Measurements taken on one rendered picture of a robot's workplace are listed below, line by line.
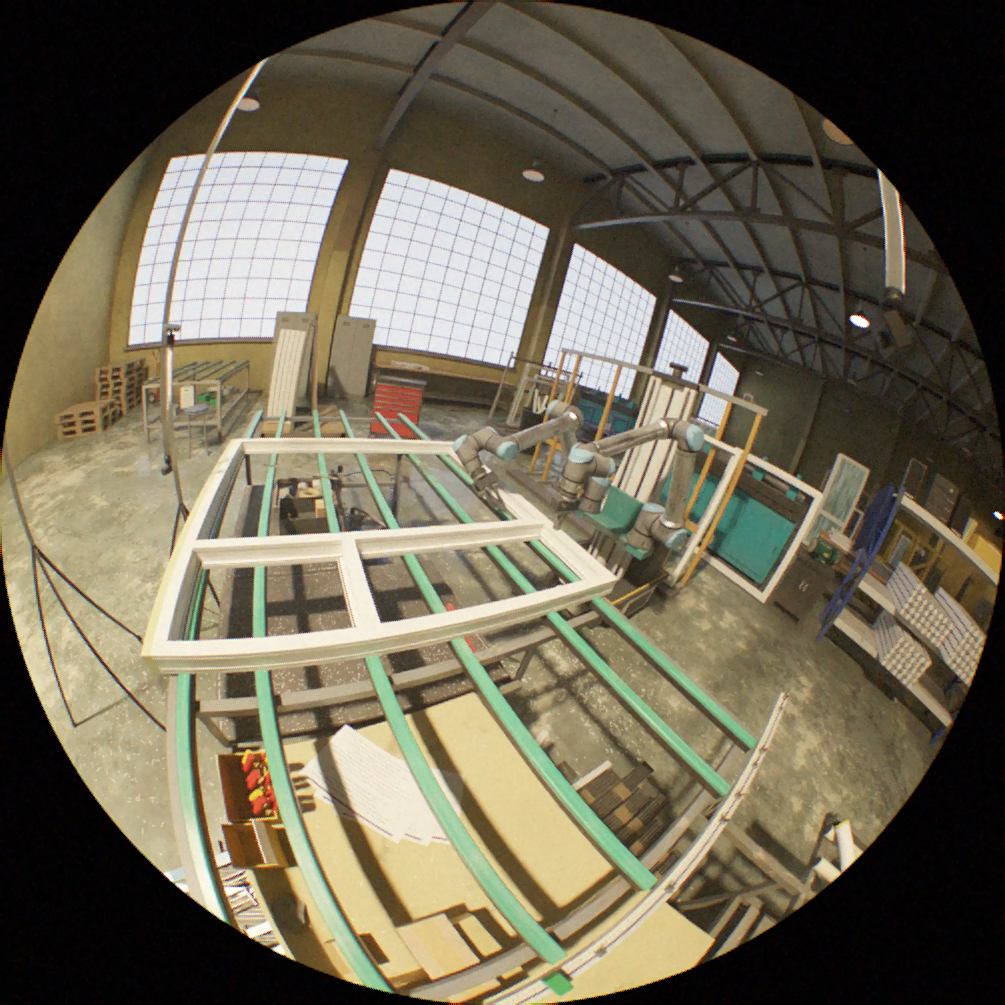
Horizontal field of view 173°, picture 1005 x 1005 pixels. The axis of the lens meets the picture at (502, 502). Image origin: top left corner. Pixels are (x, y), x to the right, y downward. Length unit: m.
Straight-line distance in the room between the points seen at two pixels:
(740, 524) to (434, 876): 4.55
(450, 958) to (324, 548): 1.15
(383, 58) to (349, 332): 7.09
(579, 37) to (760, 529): 8.79
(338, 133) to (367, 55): 2.26
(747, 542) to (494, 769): 4.21
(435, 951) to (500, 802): 0.45
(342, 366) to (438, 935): 8.35
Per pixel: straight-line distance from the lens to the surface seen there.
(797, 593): 4.47
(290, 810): 0.74
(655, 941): 1.14
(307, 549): 1.14
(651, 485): 2.26
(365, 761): 0.98
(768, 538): 4.64
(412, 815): 0.94
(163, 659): 0.92
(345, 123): 10.34
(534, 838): 0.99
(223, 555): 1.18
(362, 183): 9.04
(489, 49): 8.88
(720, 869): 2.15
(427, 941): 0.82
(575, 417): 1.82
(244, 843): 1.00
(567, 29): 8.13
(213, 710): 0.91
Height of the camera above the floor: 1.57
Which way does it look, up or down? 24 degrees down
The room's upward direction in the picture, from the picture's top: 15 degrees clockwise
